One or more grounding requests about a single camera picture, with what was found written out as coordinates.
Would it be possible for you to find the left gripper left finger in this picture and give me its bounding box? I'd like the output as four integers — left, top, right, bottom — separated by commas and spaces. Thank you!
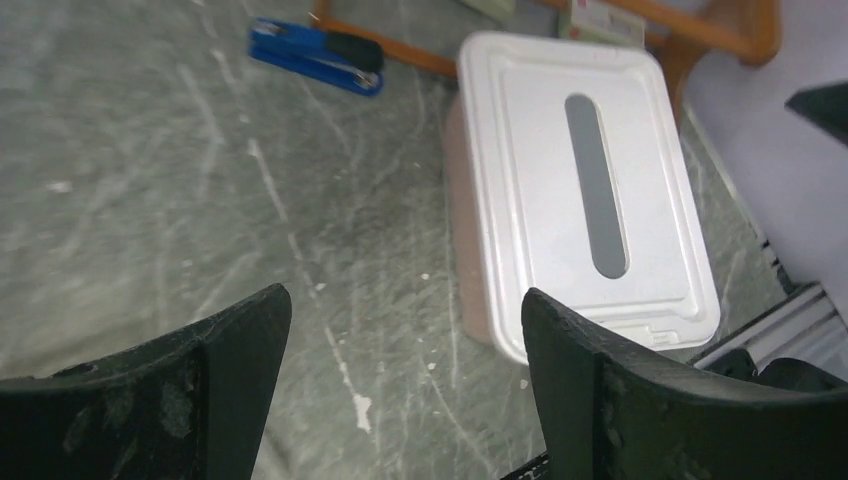
1, 284, 292, 479

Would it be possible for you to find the blue stapler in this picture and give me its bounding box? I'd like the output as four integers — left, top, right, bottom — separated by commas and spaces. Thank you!
248, 18, 384, 97

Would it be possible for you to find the white plastic lid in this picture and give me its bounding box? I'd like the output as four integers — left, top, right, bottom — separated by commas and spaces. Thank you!
453, 31, 721, 364

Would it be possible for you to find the pink plastic bin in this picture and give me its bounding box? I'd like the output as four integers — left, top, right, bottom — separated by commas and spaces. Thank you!
443, 94, 492, 344

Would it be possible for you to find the beige block on shelf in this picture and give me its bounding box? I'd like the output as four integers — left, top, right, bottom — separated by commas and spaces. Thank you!
462, 0, 516, 21

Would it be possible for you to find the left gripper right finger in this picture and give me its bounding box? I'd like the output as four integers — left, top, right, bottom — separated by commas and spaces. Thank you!
521, 289, 847, 479

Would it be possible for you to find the beige labelled block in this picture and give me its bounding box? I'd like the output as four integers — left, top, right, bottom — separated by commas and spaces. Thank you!
558, 0, 646, 48

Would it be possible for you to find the orange wooden shelf rack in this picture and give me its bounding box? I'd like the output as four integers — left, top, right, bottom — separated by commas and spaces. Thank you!
310, 0, 782, 119

